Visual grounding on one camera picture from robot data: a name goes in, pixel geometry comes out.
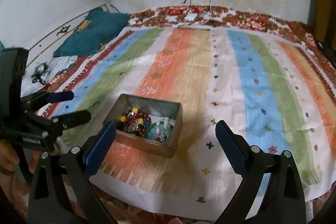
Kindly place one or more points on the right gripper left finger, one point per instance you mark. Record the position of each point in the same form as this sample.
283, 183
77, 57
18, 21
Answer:
49, 201

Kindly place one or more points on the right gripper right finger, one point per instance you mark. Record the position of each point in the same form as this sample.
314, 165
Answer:
283, 201

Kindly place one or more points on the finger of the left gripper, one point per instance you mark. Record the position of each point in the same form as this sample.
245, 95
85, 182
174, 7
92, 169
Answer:
70, 120
41, 98

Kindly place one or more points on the green jade bangle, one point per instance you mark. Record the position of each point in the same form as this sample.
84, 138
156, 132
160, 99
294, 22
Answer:
157, 132

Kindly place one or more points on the left human hand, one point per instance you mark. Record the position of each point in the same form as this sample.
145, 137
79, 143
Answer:
9, 157

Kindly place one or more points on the white grey crumpled cloth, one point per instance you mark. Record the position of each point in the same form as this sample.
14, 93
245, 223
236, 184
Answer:
41, 73

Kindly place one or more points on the floral brown bed sheet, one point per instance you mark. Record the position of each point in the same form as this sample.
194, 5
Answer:
173, 17

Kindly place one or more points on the silver metal tin box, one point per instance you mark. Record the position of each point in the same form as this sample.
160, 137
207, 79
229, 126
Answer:
132, 115

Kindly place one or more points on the teal quilted blanket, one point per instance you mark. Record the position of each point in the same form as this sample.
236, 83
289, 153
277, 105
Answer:
98, 28

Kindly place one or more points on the white charger adapter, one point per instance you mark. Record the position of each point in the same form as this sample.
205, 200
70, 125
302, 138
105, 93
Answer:
190, 17

